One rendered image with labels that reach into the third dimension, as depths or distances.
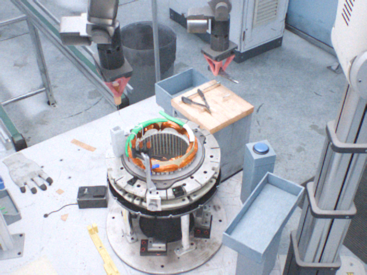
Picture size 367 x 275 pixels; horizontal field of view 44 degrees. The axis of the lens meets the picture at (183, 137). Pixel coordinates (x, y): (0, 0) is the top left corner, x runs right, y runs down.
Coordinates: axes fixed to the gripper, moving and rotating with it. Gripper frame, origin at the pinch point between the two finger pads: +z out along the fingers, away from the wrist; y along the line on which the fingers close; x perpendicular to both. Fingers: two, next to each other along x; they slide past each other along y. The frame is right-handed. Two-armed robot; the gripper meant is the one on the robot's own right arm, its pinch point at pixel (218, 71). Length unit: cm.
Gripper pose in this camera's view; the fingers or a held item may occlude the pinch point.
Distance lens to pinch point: 147.9
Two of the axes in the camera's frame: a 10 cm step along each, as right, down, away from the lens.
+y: -7.9, 4.3, -4.4
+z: 0.2, 7.3, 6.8
